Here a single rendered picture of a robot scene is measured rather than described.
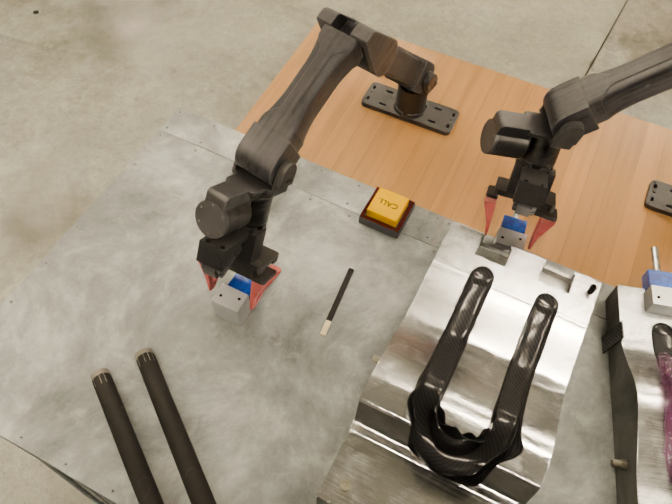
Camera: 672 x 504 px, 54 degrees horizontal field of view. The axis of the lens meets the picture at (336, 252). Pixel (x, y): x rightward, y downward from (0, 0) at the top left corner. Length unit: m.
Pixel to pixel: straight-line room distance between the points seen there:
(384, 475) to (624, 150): 0.85
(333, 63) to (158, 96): 1.72
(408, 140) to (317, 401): 0.58
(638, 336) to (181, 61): 2.10
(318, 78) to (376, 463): 0.55
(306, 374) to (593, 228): 0.61
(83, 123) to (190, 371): 1.66
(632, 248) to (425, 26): 1.82
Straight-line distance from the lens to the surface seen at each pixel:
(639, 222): 1.38
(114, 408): 1.06
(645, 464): 1.06
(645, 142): 1.52
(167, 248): 1.22
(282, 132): 0.95
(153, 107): 2.62
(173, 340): 1.13
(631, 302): 1.19
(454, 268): 1.09
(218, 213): 0.92
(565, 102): 1.08
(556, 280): 1.16
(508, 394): 1.00
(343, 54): 0.99
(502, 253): 1.15
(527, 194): 1.06
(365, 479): 0.97
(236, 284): 1.11
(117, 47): 2.90
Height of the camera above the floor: 1.80
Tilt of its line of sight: 57 degrees down
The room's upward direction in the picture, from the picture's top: 3 degrees clockwise
